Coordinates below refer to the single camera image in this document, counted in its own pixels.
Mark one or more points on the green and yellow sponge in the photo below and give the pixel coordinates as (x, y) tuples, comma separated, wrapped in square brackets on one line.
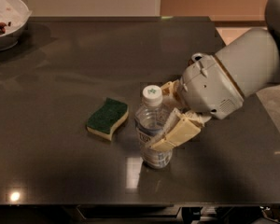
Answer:
[(104, 121)]

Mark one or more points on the white bowl with food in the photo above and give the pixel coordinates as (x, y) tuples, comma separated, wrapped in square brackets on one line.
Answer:
[(14, 15)]

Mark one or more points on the brown soda can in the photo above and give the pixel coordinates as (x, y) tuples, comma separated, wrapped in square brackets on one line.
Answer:
[(198, 57)]

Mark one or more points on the grey-white gripper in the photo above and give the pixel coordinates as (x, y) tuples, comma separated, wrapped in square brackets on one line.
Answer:
[(209, 86)]

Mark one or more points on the clear blue-label plastic bottle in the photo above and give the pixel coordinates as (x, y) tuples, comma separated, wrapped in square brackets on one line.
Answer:
[(149, 121)]

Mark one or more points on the grey-white robot arm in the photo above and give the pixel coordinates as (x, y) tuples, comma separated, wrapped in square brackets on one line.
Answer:
[(253, 59)]

